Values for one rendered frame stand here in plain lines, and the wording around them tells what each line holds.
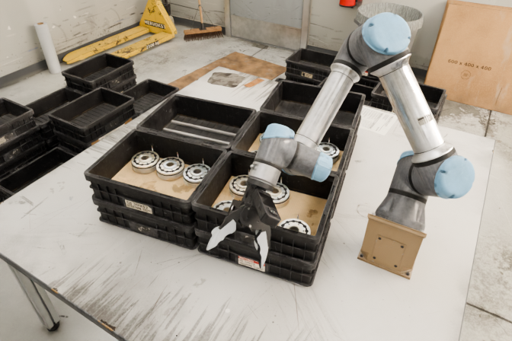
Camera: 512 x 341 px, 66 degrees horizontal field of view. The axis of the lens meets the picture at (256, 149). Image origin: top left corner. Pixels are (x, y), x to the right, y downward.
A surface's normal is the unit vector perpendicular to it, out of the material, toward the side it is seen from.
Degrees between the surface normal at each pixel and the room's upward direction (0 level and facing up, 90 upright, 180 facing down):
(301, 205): 0
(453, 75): 75
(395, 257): 90
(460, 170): 60
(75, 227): 0
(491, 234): 0
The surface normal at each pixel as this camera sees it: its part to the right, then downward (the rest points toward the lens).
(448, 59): -0.47, 0.30
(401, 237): -0.47, 0.52
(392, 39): 0.15, -0.15
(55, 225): 0.00, -0.81
